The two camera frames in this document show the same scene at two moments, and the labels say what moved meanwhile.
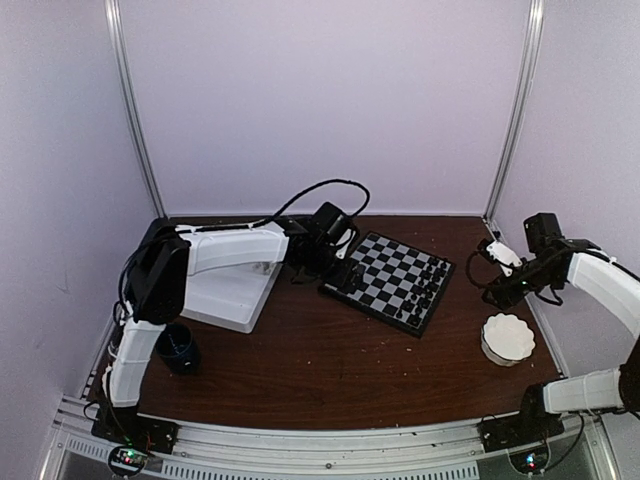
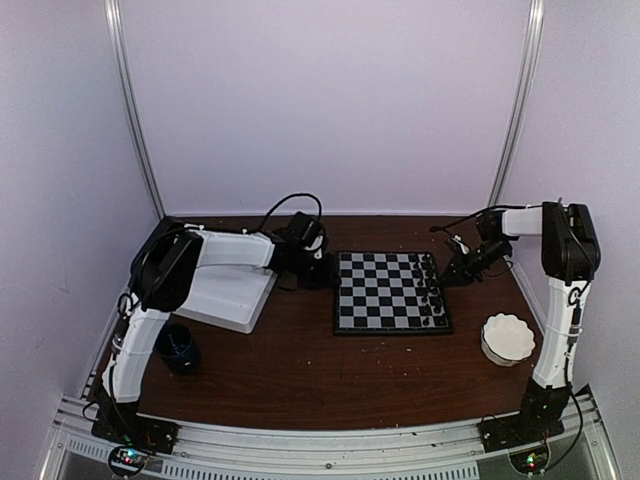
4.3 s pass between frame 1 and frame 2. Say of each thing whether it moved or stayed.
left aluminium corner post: stayed
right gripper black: moved
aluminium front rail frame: stayed
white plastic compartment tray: stayed
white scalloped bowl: stayed
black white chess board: moved
